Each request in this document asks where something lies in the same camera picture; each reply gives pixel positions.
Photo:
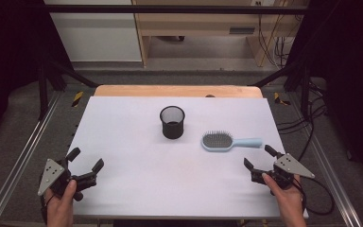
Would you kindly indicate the yellow black tape marker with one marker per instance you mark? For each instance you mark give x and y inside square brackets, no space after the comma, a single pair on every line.
[77,98]
[278,98]

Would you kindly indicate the black horizontal frame bar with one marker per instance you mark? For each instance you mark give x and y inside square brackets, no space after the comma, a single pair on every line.
[170,9]

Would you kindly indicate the light blue hairbrush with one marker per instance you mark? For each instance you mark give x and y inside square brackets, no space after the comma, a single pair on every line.
[220,141]

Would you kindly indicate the person's left hand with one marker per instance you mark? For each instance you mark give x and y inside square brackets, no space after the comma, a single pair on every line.
[60,206]

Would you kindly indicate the black curtain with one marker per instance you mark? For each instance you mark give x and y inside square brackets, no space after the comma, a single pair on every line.
[9,47]
[353,63]

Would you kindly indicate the light wooden desk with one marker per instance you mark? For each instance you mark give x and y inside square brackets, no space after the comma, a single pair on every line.
[195,26]

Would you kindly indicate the person's right hand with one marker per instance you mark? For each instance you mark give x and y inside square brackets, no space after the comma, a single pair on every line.
[285,198]

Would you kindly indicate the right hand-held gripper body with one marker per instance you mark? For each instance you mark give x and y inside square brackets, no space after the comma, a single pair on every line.
[291,167]

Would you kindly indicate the black mesh cup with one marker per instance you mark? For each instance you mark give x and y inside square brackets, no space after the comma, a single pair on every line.
[172,130]

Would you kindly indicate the white cabinet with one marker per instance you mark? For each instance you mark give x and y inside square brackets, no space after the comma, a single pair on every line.
[97,38]

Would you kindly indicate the aluminium floor rail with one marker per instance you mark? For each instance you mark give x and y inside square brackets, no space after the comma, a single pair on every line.
[337,189]
[15,168]

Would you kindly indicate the black frame strut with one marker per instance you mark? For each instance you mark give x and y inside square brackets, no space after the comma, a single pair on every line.
[43,94]
[305,94]

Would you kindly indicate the grey metal desk plate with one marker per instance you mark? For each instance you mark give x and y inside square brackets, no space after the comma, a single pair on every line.
[242,30]

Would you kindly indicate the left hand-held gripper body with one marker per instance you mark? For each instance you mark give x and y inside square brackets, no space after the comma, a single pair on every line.
[55,179]

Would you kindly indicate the white board sheet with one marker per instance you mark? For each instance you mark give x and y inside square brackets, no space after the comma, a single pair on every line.
[138,176]

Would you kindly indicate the wooden table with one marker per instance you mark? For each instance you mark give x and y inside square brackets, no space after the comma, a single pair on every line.
[170,91]

